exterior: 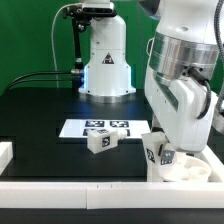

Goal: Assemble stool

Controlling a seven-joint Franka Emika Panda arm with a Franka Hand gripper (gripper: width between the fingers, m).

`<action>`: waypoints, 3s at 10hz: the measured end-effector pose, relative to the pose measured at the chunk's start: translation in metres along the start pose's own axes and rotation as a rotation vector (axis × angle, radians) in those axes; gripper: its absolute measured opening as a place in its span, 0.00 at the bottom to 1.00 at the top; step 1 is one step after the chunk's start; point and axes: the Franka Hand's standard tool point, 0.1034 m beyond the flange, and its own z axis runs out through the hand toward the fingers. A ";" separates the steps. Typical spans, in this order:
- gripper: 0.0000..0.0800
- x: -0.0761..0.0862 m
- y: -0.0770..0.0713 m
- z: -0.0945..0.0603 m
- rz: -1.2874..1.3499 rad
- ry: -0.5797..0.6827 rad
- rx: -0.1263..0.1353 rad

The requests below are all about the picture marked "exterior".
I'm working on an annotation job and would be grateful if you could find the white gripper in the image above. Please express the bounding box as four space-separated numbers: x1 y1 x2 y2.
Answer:
144 67 216 165

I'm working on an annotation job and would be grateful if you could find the white cable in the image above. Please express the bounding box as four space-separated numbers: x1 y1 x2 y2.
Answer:
50 3 81 89

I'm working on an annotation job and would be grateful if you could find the black cable upper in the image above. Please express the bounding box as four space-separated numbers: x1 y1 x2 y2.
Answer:
3 70 83 95

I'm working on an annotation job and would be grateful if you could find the black cable lower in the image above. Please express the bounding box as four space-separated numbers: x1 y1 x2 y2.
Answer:
3 77 83 96

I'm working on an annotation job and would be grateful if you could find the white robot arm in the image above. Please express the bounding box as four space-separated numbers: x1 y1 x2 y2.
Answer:
79 0 224 153

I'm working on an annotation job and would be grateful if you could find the black cable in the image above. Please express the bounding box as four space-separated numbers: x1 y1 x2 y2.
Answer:
3 70 83 95
3 77 83 96

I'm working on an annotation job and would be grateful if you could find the white round stool seat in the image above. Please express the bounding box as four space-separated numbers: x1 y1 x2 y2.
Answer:
146 153 213 183

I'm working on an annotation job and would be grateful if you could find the white marker sheet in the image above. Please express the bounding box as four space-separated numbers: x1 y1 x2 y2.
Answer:
59 119 150 140

